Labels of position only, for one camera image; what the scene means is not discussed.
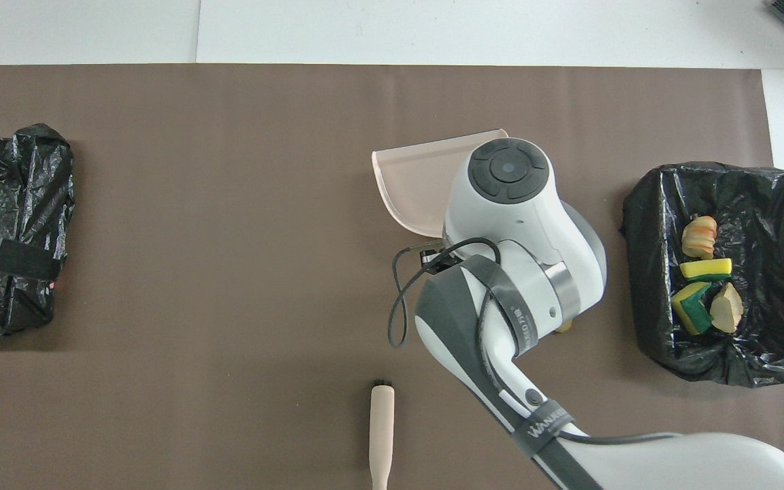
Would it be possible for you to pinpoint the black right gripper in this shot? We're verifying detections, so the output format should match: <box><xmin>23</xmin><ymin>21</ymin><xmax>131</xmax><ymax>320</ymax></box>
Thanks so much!
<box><xmin>421</xmin><ymin>248</ymin><xmax>459</xmax><ymax>271</ymax></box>

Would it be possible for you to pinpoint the pink plastic dustpan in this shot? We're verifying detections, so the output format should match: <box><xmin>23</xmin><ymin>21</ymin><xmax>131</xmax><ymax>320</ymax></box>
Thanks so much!
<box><xmin>371</xmin><ymin>129</ymin><xmax>510</xmax><ymax>239</ymax></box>

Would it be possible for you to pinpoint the beige brush with black bristles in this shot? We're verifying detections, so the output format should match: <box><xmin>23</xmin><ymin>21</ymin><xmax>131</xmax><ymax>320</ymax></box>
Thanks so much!
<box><xmin>369</xmin><ymin>378</ymin><xmax>395</xmax><ymax>490</ymax></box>

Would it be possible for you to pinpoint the notched yellow green sponge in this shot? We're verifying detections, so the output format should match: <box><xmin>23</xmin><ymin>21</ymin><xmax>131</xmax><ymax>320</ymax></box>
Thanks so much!
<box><xmin>671</xmin><ymin>281</ymin><xmax>714</xmax><ymax>336</ymax></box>

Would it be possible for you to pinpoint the striped bread slice toy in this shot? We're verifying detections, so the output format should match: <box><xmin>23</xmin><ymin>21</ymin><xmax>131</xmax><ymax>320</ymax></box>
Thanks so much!
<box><xmin>681</xmin><ymin>216</ymin><xmax>719</xmax><ymax>261</ymax></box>

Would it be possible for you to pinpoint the yellow green sponge block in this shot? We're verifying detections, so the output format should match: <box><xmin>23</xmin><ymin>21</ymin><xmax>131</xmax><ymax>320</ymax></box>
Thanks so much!
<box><xmin>679</xmin><ymin>258</ymin><xmax>734</xmax><ymax>282</ymax></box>

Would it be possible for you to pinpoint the pale bread chunk toy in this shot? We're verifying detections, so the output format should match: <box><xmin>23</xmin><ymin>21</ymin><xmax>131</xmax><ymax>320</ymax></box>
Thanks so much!
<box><xmin>709</xmin><ymin>282</ymin><xmax>745</xmax><ymax>334</ymax></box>

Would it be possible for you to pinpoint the bin with black trash bag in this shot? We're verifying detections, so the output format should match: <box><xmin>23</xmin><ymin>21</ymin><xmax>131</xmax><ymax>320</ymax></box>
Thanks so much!
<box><xmin>0</xmin><ymin>123</ymin><xmax>76</xmax><ymax>339</ymax></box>
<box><xmin>620</xmin><ymin>161</ymin><xmax>784</xmax><ymax>389</ymax></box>

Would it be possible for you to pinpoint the brown paper table mat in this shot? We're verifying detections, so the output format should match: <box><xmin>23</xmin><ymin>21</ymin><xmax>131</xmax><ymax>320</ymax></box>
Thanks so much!
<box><xmin>0</xmin><ymin>64</ymin><xmax>784</xmax><ymax>490</ymax></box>

